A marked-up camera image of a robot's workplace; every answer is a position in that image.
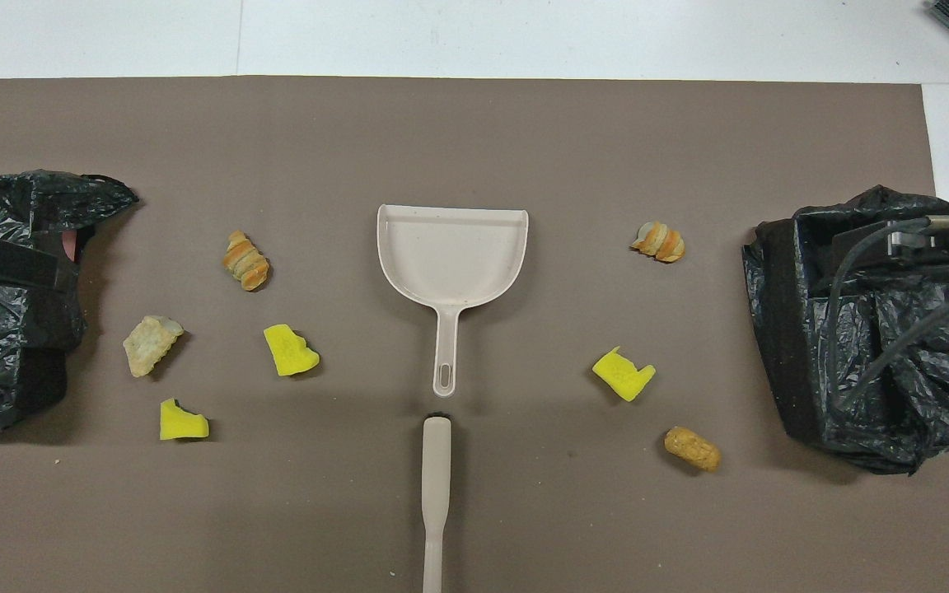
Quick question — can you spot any pale ridged pastry piece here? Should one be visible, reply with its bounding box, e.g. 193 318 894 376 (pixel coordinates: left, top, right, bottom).
122 315 185 379

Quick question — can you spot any orange striped pastry piece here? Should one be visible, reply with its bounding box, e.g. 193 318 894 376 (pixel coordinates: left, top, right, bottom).
630 220 686 264
222 230 271 292

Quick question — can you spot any yellow sponge piece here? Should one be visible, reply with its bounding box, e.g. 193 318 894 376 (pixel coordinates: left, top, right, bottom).
159 398 211 441
591 346 657 404
264 324 321 378

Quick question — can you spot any golden fried nugget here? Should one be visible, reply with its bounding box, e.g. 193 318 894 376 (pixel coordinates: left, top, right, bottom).
663 426 722 474

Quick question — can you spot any beige plastic dustpan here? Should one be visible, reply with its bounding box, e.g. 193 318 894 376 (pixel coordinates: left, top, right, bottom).
376 204 530 399

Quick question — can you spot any beige brush handle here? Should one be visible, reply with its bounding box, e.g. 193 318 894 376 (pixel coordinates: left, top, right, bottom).
420 410 456 593

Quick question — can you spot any brown table mat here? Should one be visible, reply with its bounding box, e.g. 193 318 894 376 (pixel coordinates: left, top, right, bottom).
0 76 949 593

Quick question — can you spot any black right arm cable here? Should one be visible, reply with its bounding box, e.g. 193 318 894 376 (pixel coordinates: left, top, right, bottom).
825 216 949 409

